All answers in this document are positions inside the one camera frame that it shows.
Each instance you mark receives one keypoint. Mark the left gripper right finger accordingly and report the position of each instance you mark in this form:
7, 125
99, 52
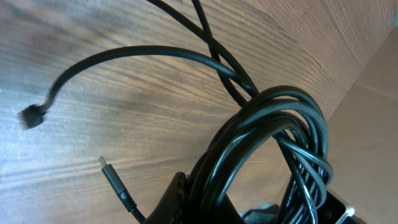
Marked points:
229, 213

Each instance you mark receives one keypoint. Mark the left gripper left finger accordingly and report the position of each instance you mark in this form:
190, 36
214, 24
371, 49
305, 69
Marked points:
170, 207

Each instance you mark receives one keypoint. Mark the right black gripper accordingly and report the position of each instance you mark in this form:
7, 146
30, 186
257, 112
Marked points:
334, 210

